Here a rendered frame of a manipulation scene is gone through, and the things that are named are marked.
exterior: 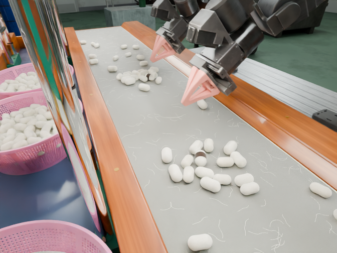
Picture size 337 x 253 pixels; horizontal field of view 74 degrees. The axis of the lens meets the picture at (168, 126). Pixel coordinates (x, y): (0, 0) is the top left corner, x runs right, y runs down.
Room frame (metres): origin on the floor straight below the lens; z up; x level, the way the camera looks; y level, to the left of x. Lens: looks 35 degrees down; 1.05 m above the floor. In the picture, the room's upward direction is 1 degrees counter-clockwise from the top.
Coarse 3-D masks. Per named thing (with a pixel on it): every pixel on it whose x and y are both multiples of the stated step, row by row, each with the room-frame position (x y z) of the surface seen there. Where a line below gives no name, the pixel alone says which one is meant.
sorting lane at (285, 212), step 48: (96, 48) 1.11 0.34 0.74; (144, 48) 1.09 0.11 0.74; (144, 96) 0.59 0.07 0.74; (144, 144) 0.37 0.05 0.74; (240, 144) 0.37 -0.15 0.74; (144, 192) 0.24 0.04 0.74; (192, 192) 0.24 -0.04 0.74; (240, 192) 0.24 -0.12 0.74; (288, 192) 0.24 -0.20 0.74; (336, 192) 0.24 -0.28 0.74; (240, 240) 0.16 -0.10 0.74; (288, 240) 0.16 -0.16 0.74; (336, 240) 0.16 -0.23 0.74
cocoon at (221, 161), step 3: (219, 159) 0.30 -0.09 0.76; (222, 159) 0.30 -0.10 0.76; (225, 159) 0.30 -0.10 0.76; (228, 159) 0.30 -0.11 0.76; (231, 159) 0.30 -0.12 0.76; (219, 162) 0.30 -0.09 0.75; (222, 162) 0.30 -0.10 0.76; (225, 162) 0.30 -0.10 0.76; (228, 162) 0.30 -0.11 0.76; (231, 162) 0.30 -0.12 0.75; (219, 165) 0.30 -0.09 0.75; (222, 165) 0.29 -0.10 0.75; (225, 165) 0.29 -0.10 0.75; (228, 165) 0.29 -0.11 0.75; (231, 165) 0.29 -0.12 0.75
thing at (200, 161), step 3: (198, 150) 0.33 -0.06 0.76; (201, 150) 0.32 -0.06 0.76; (195, 153) 0.32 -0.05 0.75; (201, 156) 0.31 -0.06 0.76; (195, 159) 0.31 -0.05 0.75; (198, 159) 0.30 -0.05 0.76; (201, 159) 0.30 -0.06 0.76; (204, 159) 0.30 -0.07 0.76; (195, 162) 0.30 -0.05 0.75; (198, 162) 0.30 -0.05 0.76; (201, 162) 0.30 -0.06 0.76; (204, 162) 0.30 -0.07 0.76; (198, 165) 0.30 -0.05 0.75; (201, 165) 0.29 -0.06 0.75; (204, 165) 0.30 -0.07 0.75
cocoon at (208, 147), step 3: (204, 141) 0.36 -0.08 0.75; (207, 141) 0.35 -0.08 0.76; (210, 141) 0.35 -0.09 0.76; (204, 144) 0.35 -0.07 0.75; (207, 144) 0.34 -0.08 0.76; (210, 144) 0.34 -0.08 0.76; (204, 147) 0.34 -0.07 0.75; (207, 147) 0.34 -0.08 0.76; (210, 147) 0.34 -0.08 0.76; (213, 147) 0.34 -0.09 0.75; (207, 150) 0.34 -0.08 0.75; (210, 150) 0.34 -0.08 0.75
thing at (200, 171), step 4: (196, 168) 0.28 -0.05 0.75; (200, 168) 0.28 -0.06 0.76; (204, 168) 0.28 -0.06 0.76; (196, 172) 0.27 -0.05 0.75; (200, 172) 0.27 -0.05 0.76; (204, 172) 0.27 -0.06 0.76; (208, 172) 0.27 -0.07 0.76; (212, 172) 0.27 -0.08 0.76; (200, 176) 0.27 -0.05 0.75; (204, 176) 0.27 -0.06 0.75; (208, 176) 0.26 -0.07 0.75; (212, 176) 0.27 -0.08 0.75
